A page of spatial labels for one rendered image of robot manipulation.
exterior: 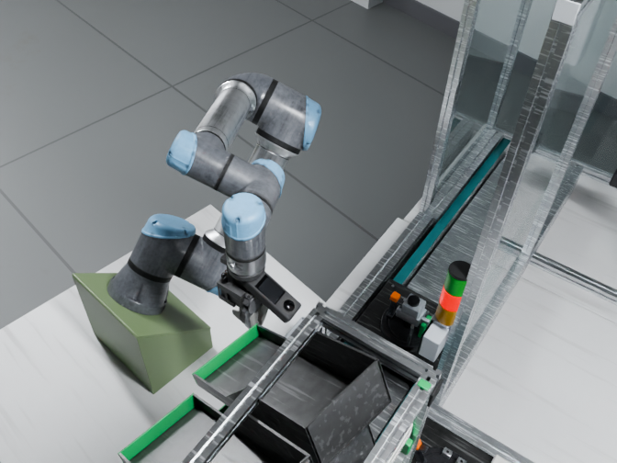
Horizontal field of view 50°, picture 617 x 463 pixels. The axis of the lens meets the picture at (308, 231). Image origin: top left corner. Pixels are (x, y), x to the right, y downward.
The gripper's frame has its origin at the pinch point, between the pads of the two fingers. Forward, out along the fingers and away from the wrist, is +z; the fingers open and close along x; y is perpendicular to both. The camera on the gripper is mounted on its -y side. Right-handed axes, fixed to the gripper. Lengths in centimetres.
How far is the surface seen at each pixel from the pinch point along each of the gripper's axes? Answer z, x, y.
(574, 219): 37, -114, -41
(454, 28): 117, -332, 93
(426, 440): 26.2, -11.6, -38.6
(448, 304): -9.9, -21.6, -31.9
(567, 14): -74, -22, -35
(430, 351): 2.9, -18.1, -31.9
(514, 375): 37, -47, -48
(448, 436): 26, -15, -42
